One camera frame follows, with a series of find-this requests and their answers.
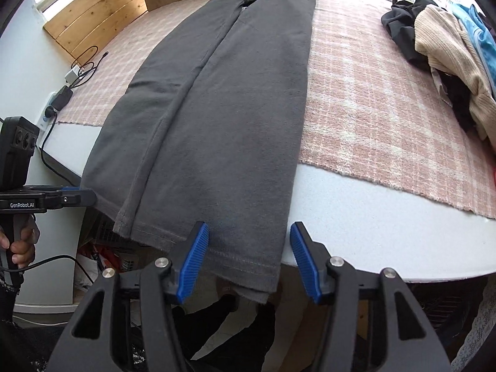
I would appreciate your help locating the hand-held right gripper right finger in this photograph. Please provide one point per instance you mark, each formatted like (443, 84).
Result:
(306, 267)

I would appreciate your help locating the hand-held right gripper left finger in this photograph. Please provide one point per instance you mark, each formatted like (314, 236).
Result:
(192, 267)

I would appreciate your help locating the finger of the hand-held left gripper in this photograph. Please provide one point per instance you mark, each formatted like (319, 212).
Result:
(83, 197)

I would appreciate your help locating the dark grey daisy print t-shirt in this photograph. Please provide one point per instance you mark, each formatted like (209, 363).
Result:
(232, 124)

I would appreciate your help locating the person's left hand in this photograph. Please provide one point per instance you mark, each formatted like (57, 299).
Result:
(23, 252)

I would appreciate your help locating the white power strip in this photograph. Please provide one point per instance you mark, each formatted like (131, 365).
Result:
(42, 122)

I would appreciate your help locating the red white plastic bag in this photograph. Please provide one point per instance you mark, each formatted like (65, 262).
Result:
(108, 255)

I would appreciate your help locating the white charger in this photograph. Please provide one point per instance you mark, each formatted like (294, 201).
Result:
(71, 74)

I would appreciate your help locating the knotty pine wood board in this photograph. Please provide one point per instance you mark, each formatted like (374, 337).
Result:
(97, 15)

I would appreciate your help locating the pink plaid blanket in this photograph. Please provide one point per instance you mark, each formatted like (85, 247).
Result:
(368, 104)

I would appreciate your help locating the dark brown garment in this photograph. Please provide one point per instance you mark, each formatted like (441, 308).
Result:
(461, 100)

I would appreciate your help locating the black jacket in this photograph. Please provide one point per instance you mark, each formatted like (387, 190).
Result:
(399, 31)

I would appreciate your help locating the beige knit sweater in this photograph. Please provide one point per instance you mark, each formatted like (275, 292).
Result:
(445, 42)

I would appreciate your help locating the blue jacket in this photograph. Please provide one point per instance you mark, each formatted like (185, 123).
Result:
(480, 42)

